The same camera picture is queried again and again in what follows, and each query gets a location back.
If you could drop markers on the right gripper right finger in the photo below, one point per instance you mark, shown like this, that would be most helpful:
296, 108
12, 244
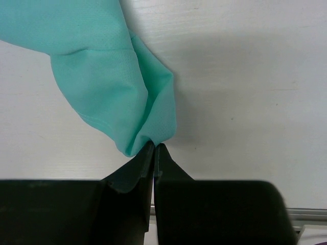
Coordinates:
192, 211

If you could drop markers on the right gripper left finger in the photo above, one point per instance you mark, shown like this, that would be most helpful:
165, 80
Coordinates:
114, 210

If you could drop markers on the teal t shirt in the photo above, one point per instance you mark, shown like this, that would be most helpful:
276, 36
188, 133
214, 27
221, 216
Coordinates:
106, 73

